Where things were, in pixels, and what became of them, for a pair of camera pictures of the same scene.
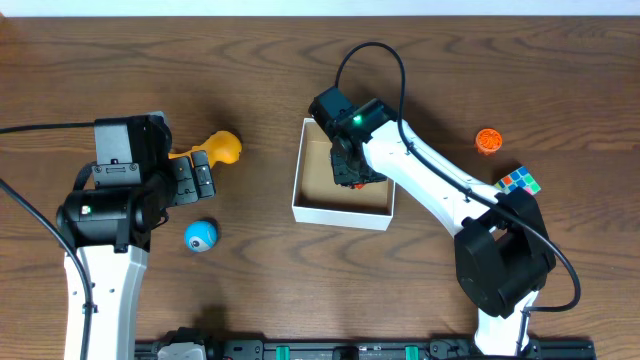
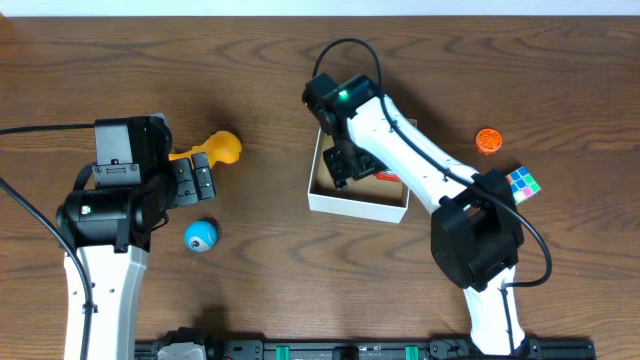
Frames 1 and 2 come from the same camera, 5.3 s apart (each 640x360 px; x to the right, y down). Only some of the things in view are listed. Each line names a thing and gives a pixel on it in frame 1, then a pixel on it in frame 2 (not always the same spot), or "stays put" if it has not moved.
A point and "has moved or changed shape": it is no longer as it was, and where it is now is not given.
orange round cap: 488,140 stays put
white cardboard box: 319,199 has moved or changed shape
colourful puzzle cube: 522,178 stays put
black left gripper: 193,176 stays put
